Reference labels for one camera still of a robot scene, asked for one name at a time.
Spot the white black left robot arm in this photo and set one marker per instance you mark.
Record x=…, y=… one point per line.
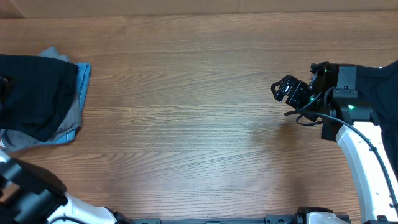
x=31, y=194

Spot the grey folded garment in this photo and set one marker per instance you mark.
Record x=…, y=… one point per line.
x=12, y=140

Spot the dark navy t-shirt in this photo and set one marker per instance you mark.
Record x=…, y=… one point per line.
x=375, y=101

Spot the black shorts with patterned waistband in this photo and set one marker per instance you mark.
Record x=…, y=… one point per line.
x=40, y=91

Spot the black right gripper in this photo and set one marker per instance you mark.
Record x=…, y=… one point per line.
x=298, y=93

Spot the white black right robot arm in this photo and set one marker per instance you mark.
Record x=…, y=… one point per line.
x=363, y=147

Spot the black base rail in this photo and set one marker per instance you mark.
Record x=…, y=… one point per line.
x=268, y=219

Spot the blue folded garment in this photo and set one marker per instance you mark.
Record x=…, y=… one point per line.
x=82, y=83

